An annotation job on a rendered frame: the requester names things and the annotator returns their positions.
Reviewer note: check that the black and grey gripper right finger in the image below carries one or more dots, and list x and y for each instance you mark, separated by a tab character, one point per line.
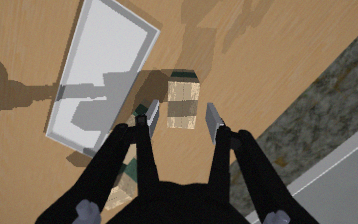
272	201

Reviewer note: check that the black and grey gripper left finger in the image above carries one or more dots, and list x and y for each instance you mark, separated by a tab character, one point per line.
82	202

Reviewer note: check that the grey shallow tray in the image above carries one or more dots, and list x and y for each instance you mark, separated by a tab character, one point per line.
107	49

